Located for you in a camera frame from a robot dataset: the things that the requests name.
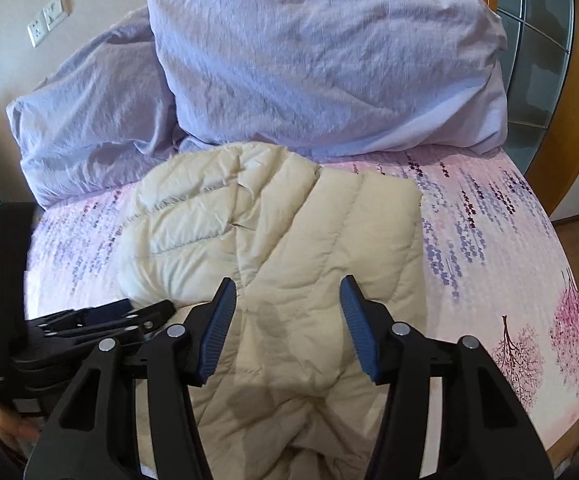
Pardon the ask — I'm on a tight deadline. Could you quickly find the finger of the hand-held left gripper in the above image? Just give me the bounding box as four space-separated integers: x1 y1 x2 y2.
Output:
44 300 176 357
32 298 133 334

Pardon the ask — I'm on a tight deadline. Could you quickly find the right lavender pillow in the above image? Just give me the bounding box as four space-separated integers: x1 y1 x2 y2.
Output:
146 0 510 159

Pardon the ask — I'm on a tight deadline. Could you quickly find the left lavender pillow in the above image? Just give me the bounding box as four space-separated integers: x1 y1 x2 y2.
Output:
6 7 186 209

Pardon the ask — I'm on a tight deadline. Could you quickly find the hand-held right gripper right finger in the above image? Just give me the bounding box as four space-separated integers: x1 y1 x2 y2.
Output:
339 275 555 480

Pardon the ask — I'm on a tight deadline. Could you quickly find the person's left hand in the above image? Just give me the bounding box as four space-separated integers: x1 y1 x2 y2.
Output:
0 402 43 467

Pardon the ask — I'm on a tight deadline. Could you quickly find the cream quilted puffer jacket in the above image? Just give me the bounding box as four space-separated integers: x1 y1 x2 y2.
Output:
116 142 427 480

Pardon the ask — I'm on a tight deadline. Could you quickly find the bed with pink floral sheet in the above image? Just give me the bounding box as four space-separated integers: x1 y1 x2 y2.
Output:
24 147 579 480

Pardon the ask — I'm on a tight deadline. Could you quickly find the white wall socket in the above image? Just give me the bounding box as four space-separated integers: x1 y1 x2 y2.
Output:
26 16 48 47
42 0 71 29

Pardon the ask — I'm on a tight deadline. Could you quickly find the lavender pillow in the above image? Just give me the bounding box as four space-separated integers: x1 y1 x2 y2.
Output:
6 7 186 209
146 0 510 159

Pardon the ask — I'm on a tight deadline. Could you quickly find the frosted glass door panel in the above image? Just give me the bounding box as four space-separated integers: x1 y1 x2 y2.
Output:
497 0 579 129

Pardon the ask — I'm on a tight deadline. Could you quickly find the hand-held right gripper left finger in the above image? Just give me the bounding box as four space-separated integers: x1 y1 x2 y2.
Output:
22 276 238 480

